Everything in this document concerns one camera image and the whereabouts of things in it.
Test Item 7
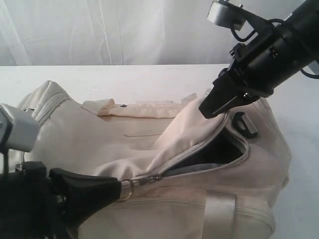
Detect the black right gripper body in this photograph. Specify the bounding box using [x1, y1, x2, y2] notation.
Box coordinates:
[213, 29, 307, 105]

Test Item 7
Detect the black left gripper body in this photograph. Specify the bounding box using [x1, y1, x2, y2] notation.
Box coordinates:
[0, 162, 67, 239]

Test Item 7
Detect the cream fabric duffel bag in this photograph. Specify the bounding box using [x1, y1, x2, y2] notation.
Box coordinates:
[16, 81, 291, 239]

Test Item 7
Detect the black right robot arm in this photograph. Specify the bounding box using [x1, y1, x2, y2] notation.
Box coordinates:
[199, 0, 319, 119]

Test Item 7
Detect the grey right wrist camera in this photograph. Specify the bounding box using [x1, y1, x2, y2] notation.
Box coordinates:
[206, 0, 272, 34]

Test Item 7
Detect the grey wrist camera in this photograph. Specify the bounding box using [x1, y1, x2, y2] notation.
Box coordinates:
[206, 0, 272, 34]
[0, 104, 41, 175]

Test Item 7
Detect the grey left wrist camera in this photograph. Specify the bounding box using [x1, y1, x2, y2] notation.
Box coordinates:
[0, 104, 41, 175]

